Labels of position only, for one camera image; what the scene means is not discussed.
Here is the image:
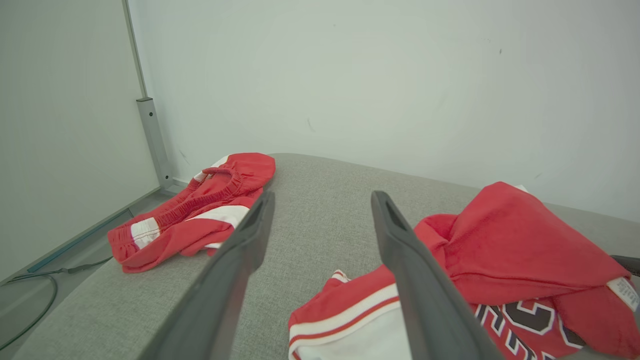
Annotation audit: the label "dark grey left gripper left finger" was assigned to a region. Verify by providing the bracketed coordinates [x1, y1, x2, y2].
[140, 190, 276, 360]

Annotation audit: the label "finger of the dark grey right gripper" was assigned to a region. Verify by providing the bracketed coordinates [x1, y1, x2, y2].
[610, 254, 640, 278]

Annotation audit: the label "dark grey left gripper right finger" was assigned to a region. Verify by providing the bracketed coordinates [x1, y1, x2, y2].
[370, 190, 504, 360]

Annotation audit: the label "red shorts with white panels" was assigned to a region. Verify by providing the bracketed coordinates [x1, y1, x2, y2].
[107, 152, 277, 274]

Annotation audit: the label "red basketball jersey number 23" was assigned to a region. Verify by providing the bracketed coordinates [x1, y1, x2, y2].
[288, 181, 640, 360]

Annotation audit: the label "grey metal base bar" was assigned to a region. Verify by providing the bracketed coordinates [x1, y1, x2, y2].
[27, 186, 163, 274]

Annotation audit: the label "grey metal partition post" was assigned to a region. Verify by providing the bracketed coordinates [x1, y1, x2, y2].
[122, 0, 175, 190]

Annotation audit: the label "black floor cable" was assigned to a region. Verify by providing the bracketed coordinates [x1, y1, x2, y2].
[0, 256, 114, 352]

